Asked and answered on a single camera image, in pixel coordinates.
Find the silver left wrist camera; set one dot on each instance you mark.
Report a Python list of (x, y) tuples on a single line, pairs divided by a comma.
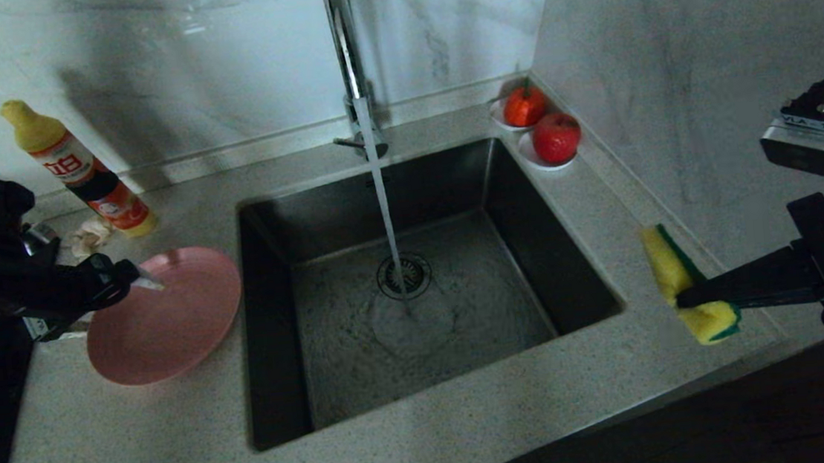
[(40, 238)]

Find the round metal drain strainer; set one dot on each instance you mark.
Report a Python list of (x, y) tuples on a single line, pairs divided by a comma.
[(416, 276)]

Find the stainless steel sink basin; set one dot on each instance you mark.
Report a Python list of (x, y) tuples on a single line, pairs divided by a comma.
[(467, 346)]

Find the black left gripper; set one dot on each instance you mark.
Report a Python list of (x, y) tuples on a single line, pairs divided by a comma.
[(103, 281)]

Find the crumpled beige tissue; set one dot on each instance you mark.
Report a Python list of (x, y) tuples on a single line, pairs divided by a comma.
[(88, 237)]

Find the chrome faucet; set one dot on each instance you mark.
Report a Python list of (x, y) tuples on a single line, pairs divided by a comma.
[(350, 58)]

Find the pink plate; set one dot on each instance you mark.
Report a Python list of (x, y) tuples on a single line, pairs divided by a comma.
[(166, 320)]

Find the orange detergent bottle yellow cap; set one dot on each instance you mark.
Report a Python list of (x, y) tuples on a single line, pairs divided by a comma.
[(78, 171)]

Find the green and yellow sponge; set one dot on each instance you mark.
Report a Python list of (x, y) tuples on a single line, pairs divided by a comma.
[(672, 268)]

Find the orange-red tomato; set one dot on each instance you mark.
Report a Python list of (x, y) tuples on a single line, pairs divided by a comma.
[(525, 106)]

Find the red apple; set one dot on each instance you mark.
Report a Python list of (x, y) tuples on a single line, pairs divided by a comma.
[(557, 138)]

